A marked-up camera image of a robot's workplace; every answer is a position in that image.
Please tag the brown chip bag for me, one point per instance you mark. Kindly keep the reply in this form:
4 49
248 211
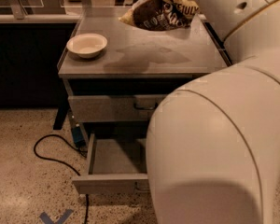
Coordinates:
161 15

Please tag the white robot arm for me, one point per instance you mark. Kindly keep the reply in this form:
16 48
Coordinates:
213 145

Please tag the grey upper drawer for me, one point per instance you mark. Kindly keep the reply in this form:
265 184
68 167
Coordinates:
105 108

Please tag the grey metal drawer cabinet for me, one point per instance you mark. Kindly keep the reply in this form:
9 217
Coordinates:
136 62

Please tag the grey open lower drawer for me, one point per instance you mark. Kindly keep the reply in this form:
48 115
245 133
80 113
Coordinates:
114 166

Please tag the dark counter cabinet row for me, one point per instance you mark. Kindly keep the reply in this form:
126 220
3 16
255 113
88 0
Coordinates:
29 55

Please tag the blue power box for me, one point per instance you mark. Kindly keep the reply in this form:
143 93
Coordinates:
77 136

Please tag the white bowl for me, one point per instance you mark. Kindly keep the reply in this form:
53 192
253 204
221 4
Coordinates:
87 45

